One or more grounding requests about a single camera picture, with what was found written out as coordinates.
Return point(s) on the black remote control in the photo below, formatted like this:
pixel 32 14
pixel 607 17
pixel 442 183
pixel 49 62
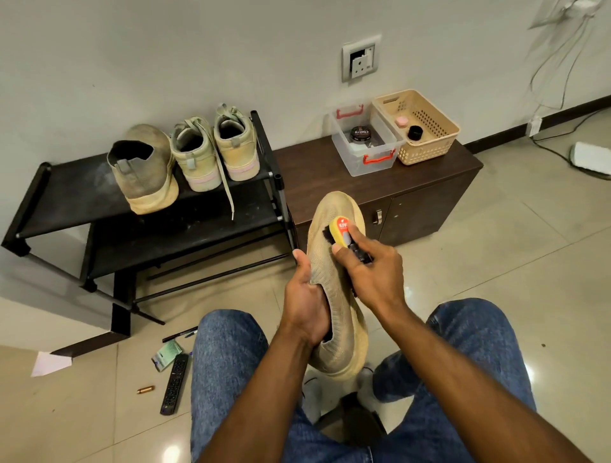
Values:
pixel 175 383

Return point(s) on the white router box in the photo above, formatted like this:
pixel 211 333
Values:
pixel 592 157

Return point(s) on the person's left hand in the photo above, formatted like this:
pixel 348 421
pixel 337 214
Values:
pixel 305 310

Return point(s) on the worn tan slip-on shoe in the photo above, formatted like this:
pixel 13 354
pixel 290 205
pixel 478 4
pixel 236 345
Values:
pixel 329 210
pixel 143 172

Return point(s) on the person's right hand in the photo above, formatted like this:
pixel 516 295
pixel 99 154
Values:
pixel 374 277

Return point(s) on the dark brown wooden cabinet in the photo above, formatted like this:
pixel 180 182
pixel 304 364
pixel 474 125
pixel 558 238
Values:
pixel 315 172

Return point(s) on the white paper sheet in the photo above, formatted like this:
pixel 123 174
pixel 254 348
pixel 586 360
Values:
pixel 51 363

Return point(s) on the green paper packet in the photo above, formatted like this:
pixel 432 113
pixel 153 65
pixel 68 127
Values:
pixel 168 355

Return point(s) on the small black round cap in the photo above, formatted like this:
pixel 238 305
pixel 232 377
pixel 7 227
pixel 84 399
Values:
pixel 415 133

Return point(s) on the white wall plug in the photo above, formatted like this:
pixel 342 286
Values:
pixel 535 125

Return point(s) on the black round polish tin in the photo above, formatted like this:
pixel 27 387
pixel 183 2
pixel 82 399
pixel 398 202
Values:
pixel 361 135

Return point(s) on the pale green lace-up shoe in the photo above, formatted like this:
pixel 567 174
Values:
pixel 196 157
pixel 239 148

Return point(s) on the black pen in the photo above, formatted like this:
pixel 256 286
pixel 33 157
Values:
pixel 179 334

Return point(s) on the person's left leg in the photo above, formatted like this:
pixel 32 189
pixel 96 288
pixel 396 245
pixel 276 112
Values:
pixel 224 372

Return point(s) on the clear plastic storage box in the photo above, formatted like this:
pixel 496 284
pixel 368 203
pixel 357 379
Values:
pixel 368 157

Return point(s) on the beige plastic basket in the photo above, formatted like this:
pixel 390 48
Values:
pixel 430 124

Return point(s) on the black metal shoe rack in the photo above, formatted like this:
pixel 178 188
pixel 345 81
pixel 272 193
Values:
pixel 86 205

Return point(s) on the person's leg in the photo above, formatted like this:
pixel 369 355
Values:
pixel 477 334
pixel 224 372

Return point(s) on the person's right forearm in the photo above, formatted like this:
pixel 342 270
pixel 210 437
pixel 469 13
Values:
pixel 477 391

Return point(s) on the person's right leg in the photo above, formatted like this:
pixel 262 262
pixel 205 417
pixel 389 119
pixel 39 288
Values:
pixel 477 334

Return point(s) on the pink round lid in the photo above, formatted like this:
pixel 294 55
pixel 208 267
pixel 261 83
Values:
pixel 402 121

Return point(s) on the small brass cylinder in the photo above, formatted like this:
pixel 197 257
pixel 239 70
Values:
pixel 145 389

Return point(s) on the black orange shoe brush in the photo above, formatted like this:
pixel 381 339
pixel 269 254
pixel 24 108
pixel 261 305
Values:
pixel 342 232

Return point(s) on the person's left forearm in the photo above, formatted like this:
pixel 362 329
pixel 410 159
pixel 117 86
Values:
pixel 263 405

